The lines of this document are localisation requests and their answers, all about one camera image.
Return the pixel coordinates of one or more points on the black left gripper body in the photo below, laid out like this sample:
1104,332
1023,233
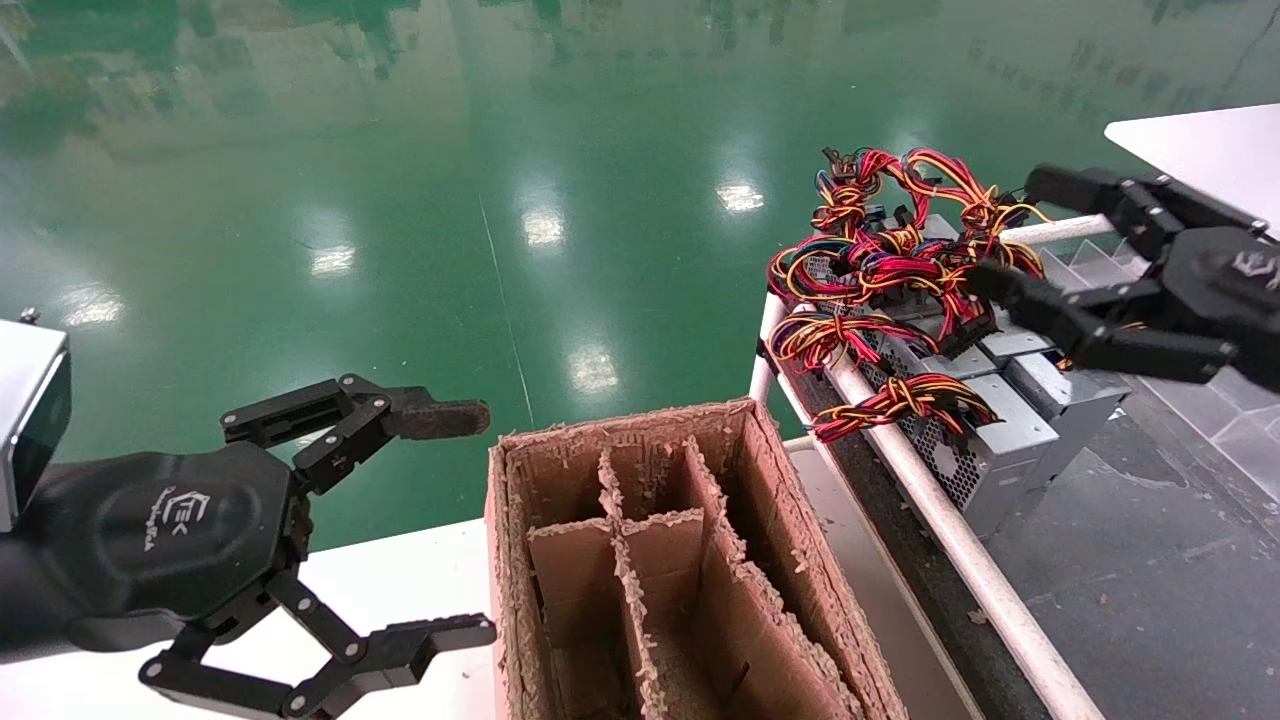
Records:
150,530

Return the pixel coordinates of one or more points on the brown cardboard box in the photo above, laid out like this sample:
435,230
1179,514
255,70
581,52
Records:
790,520

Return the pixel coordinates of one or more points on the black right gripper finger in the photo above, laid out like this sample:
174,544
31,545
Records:
1140,205
1100,335

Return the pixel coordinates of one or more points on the white table corner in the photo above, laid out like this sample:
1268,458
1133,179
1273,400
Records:
1220,150

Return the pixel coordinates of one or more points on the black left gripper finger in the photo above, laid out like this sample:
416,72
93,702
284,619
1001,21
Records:
350,420
400,655

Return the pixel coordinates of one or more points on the silver power supply unit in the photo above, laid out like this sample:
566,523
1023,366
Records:
1060,410
935,228
960,362
1015,345
1000,420

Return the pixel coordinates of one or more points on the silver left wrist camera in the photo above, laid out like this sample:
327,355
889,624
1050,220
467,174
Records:
25,400

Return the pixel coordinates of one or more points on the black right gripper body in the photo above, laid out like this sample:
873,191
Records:
1230,290

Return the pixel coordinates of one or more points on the corrugated cardboard divider insert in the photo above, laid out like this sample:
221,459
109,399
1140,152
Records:
665,565

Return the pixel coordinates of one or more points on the clear acrylic divider tray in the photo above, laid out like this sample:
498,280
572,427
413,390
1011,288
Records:
1240,420

